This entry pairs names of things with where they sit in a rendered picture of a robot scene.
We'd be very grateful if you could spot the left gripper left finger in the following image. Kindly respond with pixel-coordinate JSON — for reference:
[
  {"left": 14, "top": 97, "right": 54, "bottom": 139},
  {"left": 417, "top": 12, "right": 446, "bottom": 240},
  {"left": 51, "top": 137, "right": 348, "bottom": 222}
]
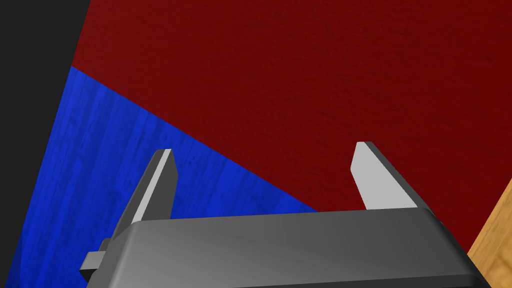
[{"left": 111, "top": 148, "right": 179, "bottom": 242}]

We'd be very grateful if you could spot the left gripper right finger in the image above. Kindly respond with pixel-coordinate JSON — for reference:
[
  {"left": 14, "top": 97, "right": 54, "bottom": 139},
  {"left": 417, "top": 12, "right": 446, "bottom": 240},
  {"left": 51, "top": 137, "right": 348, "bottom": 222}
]
[{"left": 349, "top": 140, "right": 432, "bottom": 212}]

